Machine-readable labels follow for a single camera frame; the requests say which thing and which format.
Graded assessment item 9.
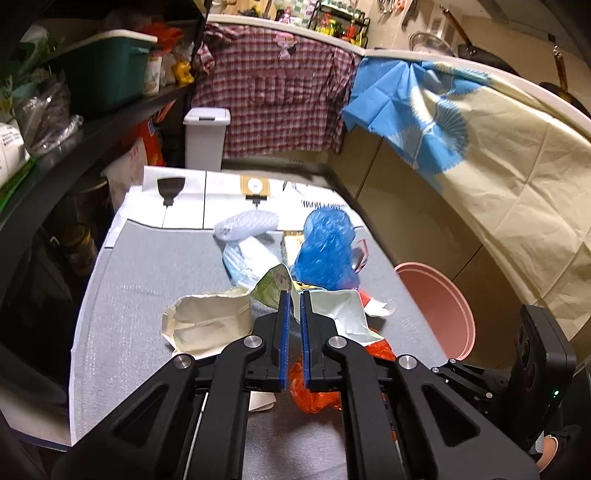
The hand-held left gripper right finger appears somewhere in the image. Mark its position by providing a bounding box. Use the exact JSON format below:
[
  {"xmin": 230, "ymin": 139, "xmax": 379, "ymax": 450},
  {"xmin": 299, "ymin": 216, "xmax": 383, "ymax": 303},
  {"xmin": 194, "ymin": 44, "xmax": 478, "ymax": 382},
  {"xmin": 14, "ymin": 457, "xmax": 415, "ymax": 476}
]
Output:
[{"xmin": 301, "ymin": 291, "xmax": 540, "ymax": 480}]

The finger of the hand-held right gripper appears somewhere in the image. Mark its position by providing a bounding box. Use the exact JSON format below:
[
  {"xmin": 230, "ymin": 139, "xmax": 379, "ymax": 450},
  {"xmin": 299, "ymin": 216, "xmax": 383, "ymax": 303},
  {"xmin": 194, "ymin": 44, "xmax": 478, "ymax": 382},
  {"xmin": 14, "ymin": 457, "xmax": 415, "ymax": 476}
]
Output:
[{"xmin": 431, "ymin": 360, "xmax": 509, "ymax": 408}]

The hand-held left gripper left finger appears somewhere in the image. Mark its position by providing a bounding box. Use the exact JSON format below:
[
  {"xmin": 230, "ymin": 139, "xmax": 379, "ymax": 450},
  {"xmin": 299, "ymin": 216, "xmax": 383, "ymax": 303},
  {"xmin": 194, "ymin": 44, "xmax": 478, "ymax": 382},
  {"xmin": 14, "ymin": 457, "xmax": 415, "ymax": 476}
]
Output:
[{"xmin": 52, "ymin": 291, "xmax": 291, "ymax": 480}]

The white torn packaging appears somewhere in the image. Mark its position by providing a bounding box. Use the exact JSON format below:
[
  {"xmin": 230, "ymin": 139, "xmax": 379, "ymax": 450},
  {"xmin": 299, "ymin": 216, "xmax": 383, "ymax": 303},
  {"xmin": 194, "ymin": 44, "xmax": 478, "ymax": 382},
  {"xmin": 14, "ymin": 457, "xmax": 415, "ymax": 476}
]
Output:
[{"xmin": 308, "ymin": 288, "xmax": 385, "ymax": 348}]

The green snack wrapper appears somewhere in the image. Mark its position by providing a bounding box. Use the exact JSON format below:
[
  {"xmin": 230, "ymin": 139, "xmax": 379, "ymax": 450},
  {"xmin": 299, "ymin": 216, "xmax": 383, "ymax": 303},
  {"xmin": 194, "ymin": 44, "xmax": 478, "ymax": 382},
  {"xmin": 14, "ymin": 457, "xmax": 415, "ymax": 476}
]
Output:
[{"xmin": 250, "ymin": 263, "xmax": 295, "ymax": 320}]

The orange plastic bag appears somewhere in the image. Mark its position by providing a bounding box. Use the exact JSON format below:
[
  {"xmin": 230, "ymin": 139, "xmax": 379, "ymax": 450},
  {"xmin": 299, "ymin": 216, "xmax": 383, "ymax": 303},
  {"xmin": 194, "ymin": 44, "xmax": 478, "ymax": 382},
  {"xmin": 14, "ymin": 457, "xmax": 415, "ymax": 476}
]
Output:
[{"xmin": 287, "ymin": 339, "xmax": 398, "ymax": 412}]

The pink plastic bucket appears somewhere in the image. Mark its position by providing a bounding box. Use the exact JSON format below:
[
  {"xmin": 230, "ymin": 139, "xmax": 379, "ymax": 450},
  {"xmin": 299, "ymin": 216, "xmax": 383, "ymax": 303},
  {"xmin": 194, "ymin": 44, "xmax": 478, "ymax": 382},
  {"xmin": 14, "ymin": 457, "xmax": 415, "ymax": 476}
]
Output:
[{"xmin": 394, "ymin": 262, "xmax": 476, "ymax": 361}]

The beige paper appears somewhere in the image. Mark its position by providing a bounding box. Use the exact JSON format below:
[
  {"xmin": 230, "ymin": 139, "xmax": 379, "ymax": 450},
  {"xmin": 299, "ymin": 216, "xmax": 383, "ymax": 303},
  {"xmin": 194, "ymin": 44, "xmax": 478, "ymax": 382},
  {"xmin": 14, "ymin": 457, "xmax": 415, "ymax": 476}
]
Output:
[{"xmin": 161, "ymin": 287, "xmax": 254, "ymax": 360}]

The blue plastic bag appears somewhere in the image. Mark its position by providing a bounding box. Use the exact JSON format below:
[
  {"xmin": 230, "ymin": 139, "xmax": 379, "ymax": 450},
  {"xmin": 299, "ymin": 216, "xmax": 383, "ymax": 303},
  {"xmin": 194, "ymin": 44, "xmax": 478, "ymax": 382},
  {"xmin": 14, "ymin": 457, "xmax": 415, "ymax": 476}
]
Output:
[{"xmin": 294, "ymin": 208, "xmax": 359, "ymax": 291}]

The person's right hand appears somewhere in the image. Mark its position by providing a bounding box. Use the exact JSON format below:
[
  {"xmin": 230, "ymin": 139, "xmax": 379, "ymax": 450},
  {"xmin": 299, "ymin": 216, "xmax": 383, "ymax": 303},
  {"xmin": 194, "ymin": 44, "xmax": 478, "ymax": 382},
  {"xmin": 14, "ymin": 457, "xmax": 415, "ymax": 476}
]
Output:
[{"xmin": 531, "ymin": 425, "xmax": 583, "ymax": 472}]

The red and white wrapper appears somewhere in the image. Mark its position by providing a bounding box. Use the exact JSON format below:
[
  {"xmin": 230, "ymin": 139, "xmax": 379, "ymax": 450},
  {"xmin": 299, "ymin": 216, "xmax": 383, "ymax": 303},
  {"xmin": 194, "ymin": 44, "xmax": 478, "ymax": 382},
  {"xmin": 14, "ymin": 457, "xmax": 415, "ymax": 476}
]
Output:
[{"xmin": 359, "ymin": 290, "xmax": 395, "ymax": 319}]

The blue face mask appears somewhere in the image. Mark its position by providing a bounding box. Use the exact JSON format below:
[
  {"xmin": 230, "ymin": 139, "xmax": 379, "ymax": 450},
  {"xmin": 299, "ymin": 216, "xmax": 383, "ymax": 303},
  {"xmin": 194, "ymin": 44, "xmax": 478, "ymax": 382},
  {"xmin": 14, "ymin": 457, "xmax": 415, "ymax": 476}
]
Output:
[{"xmin": 222, "ymin": 237, "xmax": 283, "ymax": 285}]

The beige tissue packet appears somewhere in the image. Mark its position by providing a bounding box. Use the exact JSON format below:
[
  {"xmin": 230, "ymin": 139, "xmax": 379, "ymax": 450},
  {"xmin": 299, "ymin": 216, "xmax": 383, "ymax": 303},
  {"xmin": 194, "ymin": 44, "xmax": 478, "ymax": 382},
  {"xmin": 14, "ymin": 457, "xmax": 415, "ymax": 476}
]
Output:
[{"xmin": 281, "ymin": 231, "xmax": 306, "ymax": 269}]

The clear bubble wrap roll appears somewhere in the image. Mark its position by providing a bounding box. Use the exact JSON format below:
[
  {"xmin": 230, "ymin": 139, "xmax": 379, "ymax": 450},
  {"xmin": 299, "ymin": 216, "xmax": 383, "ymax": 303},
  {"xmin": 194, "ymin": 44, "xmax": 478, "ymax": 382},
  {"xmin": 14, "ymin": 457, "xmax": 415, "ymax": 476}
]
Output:
[{"xmin": 213, "ymin": 209, "xmax": 280, "ymax": 242}]

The grey table mat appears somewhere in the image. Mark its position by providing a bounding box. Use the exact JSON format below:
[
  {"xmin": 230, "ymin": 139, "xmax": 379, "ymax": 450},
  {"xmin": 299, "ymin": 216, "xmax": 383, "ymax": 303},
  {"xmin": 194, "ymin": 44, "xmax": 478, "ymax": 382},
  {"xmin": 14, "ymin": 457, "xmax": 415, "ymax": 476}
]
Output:
[{"xmin": 69, "ymin": 215, "xmax": 450, "ymax": 480}]

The white printed tablecloth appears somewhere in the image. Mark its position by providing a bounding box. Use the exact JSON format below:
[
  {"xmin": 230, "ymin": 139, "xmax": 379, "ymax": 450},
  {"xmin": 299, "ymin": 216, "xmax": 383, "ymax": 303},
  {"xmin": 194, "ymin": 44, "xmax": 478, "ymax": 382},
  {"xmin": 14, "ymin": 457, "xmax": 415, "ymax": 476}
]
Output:
[{"xmin": 105, "ymin": 165, "xmax": 366, "ymax": 250}]

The beige patterned cloth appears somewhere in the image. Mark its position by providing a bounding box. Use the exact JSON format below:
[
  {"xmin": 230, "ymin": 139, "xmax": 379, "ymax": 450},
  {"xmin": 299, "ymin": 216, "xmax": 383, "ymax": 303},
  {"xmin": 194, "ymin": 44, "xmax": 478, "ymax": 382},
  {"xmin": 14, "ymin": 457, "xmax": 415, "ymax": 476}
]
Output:
[{"xmin": 406, "ymin": 65, "xmax": 591, "ymax": 326}]

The white lidded waste bin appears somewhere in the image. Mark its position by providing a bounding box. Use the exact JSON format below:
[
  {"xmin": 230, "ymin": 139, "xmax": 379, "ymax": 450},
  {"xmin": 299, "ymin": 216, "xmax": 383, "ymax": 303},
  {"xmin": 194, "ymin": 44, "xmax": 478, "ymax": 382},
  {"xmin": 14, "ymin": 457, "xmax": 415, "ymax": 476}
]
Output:
[{"xmin": 183, "ymin": 107, "xmax": 232, "ymax": 171}]

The dark glass jar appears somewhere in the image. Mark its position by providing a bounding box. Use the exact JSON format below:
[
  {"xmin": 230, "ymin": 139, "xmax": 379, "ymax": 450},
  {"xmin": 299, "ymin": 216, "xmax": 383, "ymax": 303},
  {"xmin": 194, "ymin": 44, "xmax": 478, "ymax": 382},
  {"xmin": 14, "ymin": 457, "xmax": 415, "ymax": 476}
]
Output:
[{"xmin": 59, "ymin": 223, "xmax": 99, "ymax": 278}]

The orange packet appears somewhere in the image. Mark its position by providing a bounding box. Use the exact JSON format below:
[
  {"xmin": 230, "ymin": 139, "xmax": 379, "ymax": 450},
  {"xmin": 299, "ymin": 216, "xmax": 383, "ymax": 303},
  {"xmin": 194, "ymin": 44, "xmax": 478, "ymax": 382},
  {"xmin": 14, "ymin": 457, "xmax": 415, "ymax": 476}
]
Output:
[{"xmin": 137, "ymin": 114, "xmax": 168, "ymax": 168}]

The red plaid shirt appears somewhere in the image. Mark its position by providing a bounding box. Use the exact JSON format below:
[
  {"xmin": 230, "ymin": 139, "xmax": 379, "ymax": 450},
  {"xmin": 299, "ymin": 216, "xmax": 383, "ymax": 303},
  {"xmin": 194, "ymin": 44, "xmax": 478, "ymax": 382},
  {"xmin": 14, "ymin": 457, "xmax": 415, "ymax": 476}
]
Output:
[{"xmin": 191, "ymin": 22, "xmax": 362, "ymax": 156}]

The blue cloth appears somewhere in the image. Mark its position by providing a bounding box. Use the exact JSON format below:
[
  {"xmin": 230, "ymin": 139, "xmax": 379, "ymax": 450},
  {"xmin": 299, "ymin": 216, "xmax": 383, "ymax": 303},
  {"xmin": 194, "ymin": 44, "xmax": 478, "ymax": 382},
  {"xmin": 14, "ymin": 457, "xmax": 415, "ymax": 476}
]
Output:
[{"xmin": 341, "ymin": 57, "xmax": 470, "ymax": 175}]

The black shelf rack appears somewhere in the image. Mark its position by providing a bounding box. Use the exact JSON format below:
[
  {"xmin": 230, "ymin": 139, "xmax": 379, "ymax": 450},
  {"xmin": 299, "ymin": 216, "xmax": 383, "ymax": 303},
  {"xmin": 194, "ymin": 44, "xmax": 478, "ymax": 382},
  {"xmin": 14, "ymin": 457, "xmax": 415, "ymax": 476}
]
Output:
[{"xmin": 0, "ymin": 0, "xmax": 208, "ymax": 416}]

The yellow toy figure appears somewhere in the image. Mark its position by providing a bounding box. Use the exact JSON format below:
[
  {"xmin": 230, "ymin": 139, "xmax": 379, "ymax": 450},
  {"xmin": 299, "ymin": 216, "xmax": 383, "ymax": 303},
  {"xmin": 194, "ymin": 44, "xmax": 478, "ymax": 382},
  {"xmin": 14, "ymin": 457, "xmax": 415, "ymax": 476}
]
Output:
[{"xmin": 171, "ymin": 59, "xmax": 195, "ymax": 86}]

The labelled glass jar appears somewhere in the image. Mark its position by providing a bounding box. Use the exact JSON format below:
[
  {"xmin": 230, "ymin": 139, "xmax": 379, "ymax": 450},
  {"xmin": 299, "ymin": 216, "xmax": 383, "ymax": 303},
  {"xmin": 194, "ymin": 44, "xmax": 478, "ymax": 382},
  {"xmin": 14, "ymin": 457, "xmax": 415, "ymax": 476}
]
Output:
[{"xmin": 142, "ymin": 54, "xmax": 163, "ymax": 97}]

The black frying pan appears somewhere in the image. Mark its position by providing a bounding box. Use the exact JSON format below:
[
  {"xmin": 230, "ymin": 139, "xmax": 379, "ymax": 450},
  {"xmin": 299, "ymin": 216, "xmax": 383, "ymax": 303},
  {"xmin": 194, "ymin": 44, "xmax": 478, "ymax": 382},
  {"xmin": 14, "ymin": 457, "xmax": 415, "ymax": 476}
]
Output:
[{"xmin": 438, "ymin": 6, "xmax": 522, "ymax": 77}]

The black spice rack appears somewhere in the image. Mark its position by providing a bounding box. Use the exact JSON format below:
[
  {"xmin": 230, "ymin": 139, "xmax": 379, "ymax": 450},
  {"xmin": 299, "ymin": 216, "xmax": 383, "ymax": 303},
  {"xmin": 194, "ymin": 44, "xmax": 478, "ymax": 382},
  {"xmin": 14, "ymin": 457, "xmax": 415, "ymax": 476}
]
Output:
[{"xmin": 308, "ymin": 0, "xmax": 371, "ymax": 48}]

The metal strainer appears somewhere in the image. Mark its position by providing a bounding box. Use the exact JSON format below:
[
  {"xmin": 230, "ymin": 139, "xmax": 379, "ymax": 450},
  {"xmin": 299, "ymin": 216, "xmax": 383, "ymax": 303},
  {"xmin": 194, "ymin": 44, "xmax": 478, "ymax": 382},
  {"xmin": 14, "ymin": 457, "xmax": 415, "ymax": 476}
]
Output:
[{"xmin": 408, "ymin": 30, "xmax": 459, "ymax": 57}]

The clear plastic bag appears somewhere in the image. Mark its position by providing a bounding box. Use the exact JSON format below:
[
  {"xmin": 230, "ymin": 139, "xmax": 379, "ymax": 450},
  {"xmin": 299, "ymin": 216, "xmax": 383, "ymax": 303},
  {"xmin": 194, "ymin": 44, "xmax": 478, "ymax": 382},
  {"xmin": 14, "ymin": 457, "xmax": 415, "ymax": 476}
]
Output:
[{"xmin": 16, "ymin": 80, "xmax": 85, "ymax": 158}]

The green storage box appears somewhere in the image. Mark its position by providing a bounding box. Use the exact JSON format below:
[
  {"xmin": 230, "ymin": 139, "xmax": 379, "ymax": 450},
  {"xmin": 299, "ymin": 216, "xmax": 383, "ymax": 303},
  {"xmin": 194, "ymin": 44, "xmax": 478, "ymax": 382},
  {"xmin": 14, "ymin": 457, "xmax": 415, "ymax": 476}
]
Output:
[{"xmin": 59, "ymin": 30, "xmax": 158, "ymax": 117}]

